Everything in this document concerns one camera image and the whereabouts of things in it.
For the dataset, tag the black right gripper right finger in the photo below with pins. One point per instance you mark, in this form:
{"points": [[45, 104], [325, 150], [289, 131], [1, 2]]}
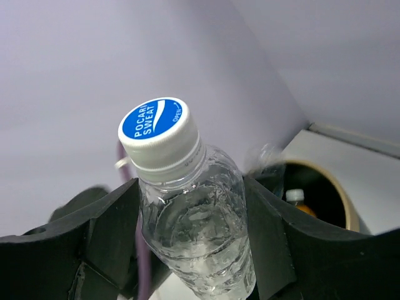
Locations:
{"points": [[297, 256]]}

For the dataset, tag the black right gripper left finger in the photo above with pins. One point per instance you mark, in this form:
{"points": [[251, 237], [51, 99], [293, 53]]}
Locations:
{"points": [[89, 253]]}

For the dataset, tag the long orange juice bottle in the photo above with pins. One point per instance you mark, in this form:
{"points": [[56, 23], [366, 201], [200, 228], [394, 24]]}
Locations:
{"points": [[296, 198]]}

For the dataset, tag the clear bottle white blue cap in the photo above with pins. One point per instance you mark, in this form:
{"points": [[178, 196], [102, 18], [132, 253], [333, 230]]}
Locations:
{"points": [[192, 200]]}

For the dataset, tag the blue label clear bottle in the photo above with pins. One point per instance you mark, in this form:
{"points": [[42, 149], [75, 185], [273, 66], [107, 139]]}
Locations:
{"points": [[267, 166]]}

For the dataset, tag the dark bin with gold rim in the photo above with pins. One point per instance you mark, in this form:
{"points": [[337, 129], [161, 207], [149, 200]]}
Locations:
{"points": [[322, 193]]}

